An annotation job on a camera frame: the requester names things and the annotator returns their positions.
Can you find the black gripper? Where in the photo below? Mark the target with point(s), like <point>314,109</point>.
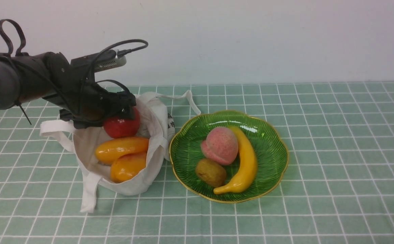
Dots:
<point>82,100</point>

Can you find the red apple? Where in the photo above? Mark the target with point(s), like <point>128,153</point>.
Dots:
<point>116,127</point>

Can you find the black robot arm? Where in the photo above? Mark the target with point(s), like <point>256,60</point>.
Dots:
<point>25,78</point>

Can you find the white canvas tote bag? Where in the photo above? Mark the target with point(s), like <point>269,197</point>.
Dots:
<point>156,124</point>

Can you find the upper orange mango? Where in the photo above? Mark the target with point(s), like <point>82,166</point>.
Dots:
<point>111,150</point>

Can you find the orange mango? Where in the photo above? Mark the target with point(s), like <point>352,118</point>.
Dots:
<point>127,167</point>
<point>111,150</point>

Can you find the lower orange mango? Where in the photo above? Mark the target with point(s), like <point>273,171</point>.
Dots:
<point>127,167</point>

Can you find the pink peach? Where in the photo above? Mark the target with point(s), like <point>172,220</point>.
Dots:
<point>220,145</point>

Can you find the brown kiwi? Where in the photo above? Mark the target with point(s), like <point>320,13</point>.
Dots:
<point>211,173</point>

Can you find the green glass plate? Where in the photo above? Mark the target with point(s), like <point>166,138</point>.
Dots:
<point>272,155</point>

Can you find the yellow banana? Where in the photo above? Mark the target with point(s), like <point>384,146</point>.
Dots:
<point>248,166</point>

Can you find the green checkered tablecloth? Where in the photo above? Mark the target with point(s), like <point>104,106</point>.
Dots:
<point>338,188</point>

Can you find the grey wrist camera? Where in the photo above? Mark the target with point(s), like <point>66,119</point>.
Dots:
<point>106,61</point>

